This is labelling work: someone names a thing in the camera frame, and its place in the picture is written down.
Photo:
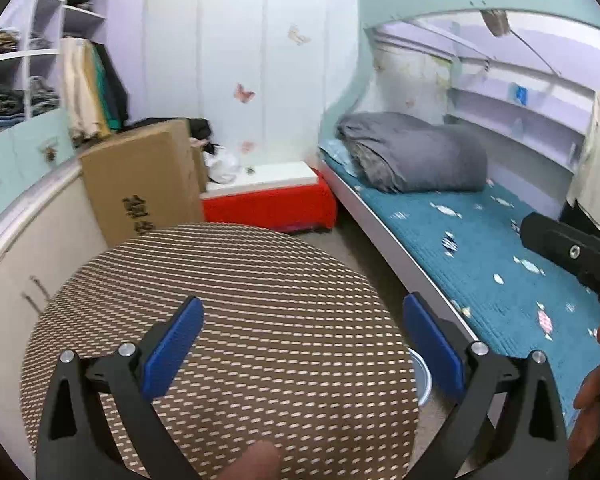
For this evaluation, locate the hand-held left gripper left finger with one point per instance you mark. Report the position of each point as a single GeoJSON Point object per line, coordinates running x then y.
{"type": "Point", "coordinates": [175, 345]}

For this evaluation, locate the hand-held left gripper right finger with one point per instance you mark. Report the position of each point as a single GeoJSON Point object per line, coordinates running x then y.
{"type": "Point", "coordinates": [432, 345]}

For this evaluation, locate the white plastic bucket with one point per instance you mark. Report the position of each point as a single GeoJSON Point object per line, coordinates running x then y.
{"type": "Point", "coordinates": [422, 375]}

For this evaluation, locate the person's right hand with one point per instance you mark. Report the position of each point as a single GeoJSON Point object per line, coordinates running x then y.
{"type": "Point", "coordinates": [590, 385]}

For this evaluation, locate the brown polka-dot round table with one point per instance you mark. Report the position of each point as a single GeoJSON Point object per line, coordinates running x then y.
{"type": "Point", "coordinates": [255, 310]}

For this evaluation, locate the blue patterned bed sheet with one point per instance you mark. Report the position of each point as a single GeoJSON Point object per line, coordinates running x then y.
{"type": "Point", "coordinates": [455, 250]}

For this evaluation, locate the small blue shelf item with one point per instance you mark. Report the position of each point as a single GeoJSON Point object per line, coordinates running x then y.
{"type": "Point", "coordinates": [521, 94]}

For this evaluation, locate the red covered box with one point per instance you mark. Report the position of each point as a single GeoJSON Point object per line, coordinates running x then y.
{"type": "Point", "coordinates": [270, 207]}

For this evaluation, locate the grey folded quilt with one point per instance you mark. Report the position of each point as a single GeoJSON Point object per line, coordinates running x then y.
{"type": "Point", "coordinates": [420, 155]}

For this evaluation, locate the low white cabinet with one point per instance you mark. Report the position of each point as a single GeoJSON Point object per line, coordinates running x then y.
{"type": "Point", "coordinates": [25, 260]}

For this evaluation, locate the large cardboard box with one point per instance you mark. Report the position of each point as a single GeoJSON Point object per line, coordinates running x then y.
{"type": "Point", "coordinates": [140, 175]}

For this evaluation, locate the white plastic bag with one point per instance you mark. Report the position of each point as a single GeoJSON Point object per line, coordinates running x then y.
{"type": "Point", "coordinates": [222, 165]}

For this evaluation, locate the white board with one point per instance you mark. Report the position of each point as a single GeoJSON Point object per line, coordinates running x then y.
{"type": "Point", "coordinates": [275, 177]}

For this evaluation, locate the plaid pillow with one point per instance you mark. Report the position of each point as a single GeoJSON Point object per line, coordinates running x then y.
{"type": "Point", "coordinates": [337, 157]}

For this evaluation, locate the dark clothes pile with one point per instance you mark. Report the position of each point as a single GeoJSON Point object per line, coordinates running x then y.
{"type": "Point", "coordinates": [200, 132]}

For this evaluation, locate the pine cone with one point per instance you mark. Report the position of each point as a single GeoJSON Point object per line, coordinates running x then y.
{"type": "Point", "coordinates": [50, 155]}

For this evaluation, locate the brown hand broom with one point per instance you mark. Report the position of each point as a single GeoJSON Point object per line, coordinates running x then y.
{"type": "Point", "coordinates": [497, 22]}

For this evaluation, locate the green hanging garment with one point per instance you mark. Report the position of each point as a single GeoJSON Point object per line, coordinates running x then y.
{"type": "Point", "coordinates": [105, 95]}

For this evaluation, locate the pink butterfly sticker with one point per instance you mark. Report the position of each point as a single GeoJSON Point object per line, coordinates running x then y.
{"type": "Point", "coordinates": [243, 94]}

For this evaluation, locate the dark hanging coat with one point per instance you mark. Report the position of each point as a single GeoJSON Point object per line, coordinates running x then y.
{"type": "Point", "coordinates": [117, 85]}

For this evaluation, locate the cream hanging jacket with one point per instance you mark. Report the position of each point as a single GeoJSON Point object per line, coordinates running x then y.
{"type": "Point", "coordinates": [77, 90]}

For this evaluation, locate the grey folded clothes stack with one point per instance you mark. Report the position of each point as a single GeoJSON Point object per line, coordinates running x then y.
{"type": "Point", "coordinates": [42, 95]}

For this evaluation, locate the dark folded clothes stack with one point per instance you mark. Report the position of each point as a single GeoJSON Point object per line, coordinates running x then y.
{"type": "Point", "coordinates": [2, 105]}

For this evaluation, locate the light blue bunk bed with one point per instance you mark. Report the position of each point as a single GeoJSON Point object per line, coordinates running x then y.
{"type": "Point", "coordinates": [380, 10]}

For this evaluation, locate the white wardrobe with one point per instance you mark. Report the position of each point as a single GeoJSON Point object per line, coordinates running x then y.
{"type": "Point", "coordinates": [230, 35]}

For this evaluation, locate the pale butterfly sticker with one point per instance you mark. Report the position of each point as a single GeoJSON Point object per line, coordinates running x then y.
{"type": "Point", "coordinates": [298, 35]}

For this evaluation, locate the camouflage clothes pile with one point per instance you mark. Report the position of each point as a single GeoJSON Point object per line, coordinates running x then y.
{"type": "Point", "coordinates": [0, 42]}

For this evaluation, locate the lilac stair shelf unit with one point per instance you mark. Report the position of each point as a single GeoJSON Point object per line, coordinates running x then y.
{"type": "Point", "coordinates": [45, 10]}

